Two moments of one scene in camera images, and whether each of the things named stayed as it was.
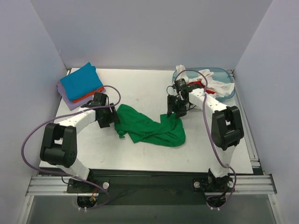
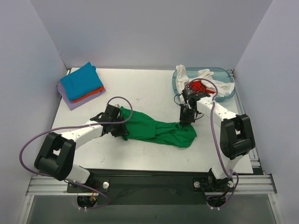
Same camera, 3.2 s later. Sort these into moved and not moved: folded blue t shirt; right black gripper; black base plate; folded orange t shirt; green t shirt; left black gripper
Moved: left black gripper; right black gripper; green t shirt
Not moved: folded orange t shirt; black base plate; folded blue t shirt
